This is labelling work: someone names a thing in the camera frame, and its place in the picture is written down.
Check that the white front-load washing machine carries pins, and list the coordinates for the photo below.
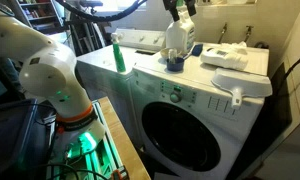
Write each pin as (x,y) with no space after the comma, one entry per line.
(203,100)

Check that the small clear bottle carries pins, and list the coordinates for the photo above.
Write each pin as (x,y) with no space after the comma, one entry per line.
(172,55)

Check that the white top-load laundry machine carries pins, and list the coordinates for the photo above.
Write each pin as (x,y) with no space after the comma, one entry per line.
(100,76)

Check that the white capped laundry bottle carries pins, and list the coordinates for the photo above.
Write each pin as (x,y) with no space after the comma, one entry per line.
(223,60)

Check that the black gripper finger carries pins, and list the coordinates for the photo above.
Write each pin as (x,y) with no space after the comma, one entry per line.
(170,8)
(190,7)

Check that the blue scrub brush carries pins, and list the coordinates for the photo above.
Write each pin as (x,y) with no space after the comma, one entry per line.
(197,50)

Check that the beige bowl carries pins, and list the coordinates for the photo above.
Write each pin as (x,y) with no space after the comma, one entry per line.
(163,52)

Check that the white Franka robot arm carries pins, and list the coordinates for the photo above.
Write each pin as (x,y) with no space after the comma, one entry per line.
(46,70)

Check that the orange clamp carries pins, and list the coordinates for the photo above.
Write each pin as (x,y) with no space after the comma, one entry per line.
(118,174)

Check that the bookshelf with books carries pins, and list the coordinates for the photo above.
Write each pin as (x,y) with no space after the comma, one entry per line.
(40,13)

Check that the green spray bottle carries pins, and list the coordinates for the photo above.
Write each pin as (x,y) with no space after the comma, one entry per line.
(119,58)

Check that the white crumpled cloth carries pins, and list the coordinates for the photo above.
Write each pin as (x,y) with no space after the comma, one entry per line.
(236,46)

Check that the dark blue storage bin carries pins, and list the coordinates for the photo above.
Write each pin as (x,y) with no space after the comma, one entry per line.
(10,133)

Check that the white spray detergent bottle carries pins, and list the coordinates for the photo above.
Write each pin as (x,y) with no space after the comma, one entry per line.
(178,38)

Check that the green-lit robot base frame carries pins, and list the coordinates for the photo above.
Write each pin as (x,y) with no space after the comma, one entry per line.
(90,153)

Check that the metal wall faucet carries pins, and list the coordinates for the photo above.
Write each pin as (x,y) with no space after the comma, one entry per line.
(223,31)
(248,32)

